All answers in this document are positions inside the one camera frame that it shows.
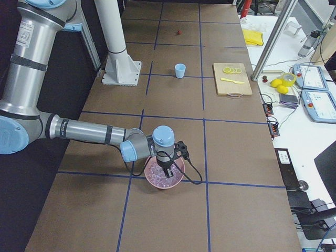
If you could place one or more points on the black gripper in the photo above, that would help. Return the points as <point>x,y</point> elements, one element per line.
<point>166,165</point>

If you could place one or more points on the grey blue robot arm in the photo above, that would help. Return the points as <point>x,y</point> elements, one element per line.
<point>67,83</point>

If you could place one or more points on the pink bowl of ice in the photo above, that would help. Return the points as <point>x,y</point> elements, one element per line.
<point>156,176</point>

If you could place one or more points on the light blue plastic cup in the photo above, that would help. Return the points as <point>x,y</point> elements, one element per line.
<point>180,70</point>

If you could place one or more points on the wooden cutting board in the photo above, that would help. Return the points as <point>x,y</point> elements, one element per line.
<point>224,88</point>

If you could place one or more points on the yellow plastic knife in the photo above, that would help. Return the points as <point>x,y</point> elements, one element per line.
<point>233,81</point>

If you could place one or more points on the black red connector box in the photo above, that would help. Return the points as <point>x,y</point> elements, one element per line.
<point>268,109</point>
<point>273,126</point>

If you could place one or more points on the lemon slices row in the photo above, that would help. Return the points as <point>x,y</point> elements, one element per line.
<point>230,70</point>

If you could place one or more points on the yellow lemon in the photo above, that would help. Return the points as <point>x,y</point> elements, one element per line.
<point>275,83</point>
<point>282,89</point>

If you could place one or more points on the yellow tape roll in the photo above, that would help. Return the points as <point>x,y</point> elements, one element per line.
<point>288,79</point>

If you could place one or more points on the yellow cloth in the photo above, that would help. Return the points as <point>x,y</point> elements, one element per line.
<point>252,37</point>

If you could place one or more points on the lower blue teach pendant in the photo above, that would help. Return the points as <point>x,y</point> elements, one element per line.
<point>320,105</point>

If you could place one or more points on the blue teach pendant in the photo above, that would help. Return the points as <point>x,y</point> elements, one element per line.
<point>310,77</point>
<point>320,105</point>

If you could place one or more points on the crumpled clear plastic bag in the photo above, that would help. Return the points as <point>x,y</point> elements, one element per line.
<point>255,24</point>

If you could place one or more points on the upper blue teach pendant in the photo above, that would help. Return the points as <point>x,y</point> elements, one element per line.
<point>310,77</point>

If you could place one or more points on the clear water bottle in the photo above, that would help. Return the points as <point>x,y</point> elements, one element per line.
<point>312,40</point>

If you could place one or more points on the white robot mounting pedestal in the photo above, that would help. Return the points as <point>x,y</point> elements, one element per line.
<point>120,68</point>

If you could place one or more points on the aluminium frame post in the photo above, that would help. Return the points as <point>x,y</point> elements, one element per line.
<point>274,36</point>

